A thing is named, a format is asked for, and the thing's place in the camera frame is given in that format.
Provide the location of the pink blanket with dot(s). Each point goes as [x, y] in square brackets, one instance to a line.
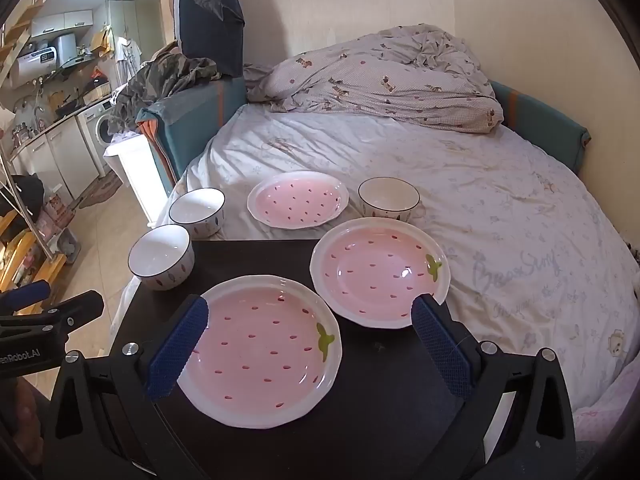
[610, 400]

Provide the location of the wooden staircase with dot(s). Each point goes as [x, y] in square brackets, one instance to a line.
[20, 25]

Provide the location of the black bag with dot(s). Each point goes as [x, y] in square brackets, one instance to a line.
[22, 195]

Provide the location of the wooden shelf rack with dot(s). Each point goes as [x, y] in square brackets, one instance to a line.
[25, 255]

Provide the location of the bear print checked quilt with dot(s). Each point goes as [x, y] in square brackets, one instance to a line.
[380, 75]

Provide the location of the white floral bed sheet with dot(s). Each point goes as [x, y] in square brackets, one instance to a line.
[450, 180]

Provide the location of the teal bed frame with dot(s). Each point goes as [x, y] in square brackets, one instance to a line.
[200, 110]

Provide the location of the pink strawberry plate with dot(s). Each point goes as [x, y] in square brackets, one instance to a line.
[297, 200]
[375, 270]
[260, 355]

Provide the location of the white water heater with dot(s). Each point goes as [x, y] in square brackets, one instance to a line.
[37, 62]

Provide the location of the white bowl with dark rim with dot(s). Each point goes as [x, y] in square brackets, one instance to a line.
[160, 260]
[389, 200]
[197, 210]

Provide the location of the dark leather table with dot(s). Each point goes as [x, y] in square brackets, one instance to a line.
[380, 375]

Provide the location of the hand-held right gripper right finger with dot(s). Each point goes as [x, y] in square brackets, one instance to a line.
[440, 350]

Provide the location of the white hanging garment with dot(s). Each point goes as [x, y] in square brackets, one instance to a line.
[127, 55]

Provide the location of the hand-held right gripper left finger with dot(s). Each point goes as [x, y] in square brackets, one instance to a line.
[177, 347]

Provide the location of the white kitchen base cabinets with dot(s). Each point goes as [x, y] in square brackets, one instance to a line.
[60, 155]

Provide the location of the camouflage clothing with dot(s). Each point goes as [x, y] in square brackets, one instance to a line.
[165, 77]

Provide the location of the white wall cabinets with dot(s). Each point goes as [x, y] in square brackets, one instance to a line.
[62, 22]

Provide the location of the white storage box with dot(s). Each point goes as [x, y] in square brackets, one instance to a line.
[135, 175]

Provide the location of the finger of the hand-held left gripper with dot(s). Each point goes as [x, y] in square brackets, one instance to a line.
[75, 312]
[25, 297]

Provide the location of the brown door mat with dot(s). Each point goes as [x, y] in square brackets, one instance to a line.
[102, 191]

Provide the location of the white washing machine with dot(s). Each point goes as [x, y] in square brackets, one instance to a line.
[97, 130]

